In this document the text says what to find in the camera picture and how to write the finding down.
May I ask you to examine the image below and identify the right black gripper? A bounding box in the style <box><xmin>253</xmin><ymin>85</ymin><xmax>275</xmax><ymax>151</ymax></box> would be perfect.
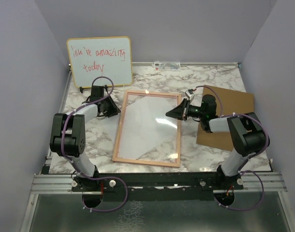
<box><xmin>166</xmin><ymin>99</ymin><xmax>206</xmax><ymax>121</ymax></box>

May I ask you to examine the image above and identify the white photo paper sheet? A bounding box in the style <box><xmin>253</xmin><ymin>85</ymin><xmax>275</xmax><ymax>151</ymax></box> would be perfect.
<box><xmin>118</xmin><ymin>95</ymin><xmax>178</xmax><ymax>162</ymax></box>

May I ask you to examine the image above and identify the pink wooden photo frame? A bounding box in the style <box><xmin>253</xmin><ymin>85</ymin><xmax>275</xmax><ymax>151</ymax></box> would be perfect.
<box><xmin>112</xmin><ymin>90</ymin><xmax>182</xmax><ymax>168</ymax></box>

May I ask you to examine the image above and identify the brown cardboard backing board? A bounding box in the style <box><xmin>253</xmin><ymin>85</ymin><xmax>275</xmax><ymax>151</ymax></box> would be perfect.
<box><xmin>196</xmin><ymin>86</ymin><xmax>254</xmax><ymax>152</ymax></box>

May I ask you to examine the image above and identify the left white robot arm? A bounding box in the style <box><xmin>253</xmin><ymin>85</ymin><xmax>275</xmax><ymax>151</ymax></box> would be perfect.
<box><xmin>49</xmin><ymin>85</ymin><xmax>121</xmax><ymax>191</ymax></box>

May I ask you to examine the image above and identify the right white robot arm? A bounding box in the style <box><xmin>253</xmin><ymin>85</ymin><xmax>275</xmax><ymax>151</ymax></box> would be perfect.
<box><xmin>165</xmin><ymin>94</ymin><xmax>270</xmax><ymax>189</ymax></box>

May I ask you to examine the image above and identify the small whiteboard with red writing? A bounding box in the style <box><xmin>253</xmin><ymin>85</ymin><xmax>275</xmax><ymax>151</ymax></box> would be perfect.
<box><xmin>66</xmin><ymin>36</ymin><xmax>133</xmax><ymax>89</ymax></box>

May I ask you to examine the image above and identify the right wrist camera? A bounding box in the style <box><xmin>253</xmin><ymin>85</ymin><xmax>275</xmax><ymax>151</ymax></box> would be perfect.
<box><xmin>185</xmin><ymin>88</ymin><xmax>196</xmax><ymax>102</ymax></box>

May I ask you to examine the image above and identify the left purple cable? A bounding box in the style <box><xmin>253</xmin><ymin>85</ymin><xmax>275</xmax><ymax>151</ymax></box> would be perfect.
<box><xmin>61</xmin><ymin>76</ymin><xmax>129</xmax><ymax>213</ymax></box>

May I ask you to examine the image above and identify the white label strip at wall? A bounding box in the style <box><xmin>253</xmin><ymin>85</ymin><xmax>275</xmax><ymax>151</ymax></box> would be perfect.
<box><xmin>152</xmin><ymin>61</ymin><xmax>181</xmax><ymax>71</ymax></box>

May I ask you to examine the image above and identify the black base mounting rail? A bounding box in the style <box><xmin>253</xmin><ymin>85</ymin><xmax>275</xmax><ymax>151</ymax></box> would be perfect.
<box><xmin>72</xmin><ymin>172</ymin><xmax>243</xmax><ymax>202</ymax></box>

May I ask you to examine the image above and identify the aluminium front rail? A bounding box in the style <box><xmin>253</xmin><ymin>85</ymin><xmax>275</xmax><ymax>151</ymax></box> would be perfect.
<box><xmin>30</xmin><ymin>172</ymin><xmax>288</xmax><ymax>194</ymax></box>

